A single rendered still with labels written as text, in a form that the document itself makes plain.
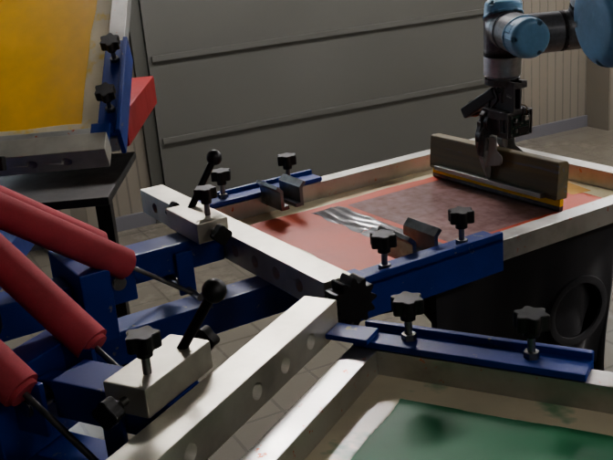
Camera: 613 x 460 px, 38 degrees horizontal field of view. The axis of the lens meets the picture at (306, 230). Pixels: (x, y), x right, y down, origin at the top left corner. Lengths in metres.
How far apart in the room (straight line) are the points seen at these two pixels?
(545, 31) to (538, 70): 4.67
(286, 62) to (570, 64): 2.23
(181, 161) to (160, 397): 4.11
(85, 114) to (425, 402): 1.14
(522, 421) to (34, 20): 1.61
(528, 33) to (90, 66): 0.99
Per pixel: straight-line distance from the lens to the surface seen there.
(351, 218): 1.79
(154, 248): 1.49
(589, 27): 1.30
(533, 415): 1.11
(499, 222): 1.75
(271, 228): 1.79
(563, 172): 1.79
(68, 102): 2.04
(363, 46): 5.47
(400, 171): 2.08
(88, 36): 2.21
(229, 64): 5.09
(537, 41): 1.71
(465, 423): 1.09
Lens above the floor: 1.52
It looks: 19 degrees down
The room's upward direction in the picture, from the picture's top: 5 degrees counter-clockwise
